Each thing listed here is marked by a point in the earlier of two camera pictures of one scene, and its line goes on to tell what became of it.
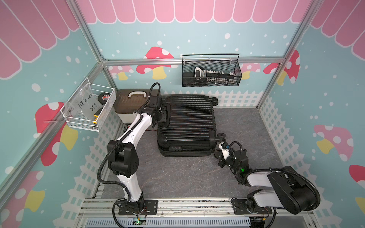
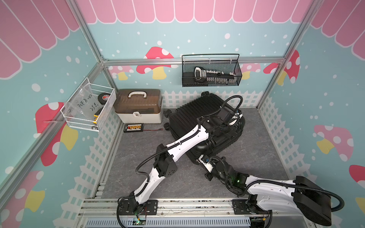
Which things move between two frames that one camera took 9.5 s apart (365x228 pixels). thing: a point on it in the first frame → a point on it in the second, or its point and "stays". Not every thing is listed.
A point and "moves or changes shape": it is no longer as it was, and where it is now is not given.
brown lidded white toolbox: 127,101 stays
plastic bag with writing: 84,104 stays
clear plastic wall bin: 88,106 stays
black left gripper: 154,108 → 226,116
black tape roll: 103,97 stays
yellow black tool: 96,114 stays
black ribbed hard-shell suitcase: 191,130 moves or changes shape
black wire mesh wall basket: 213,70 stays
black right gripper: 221,156 → 207,175
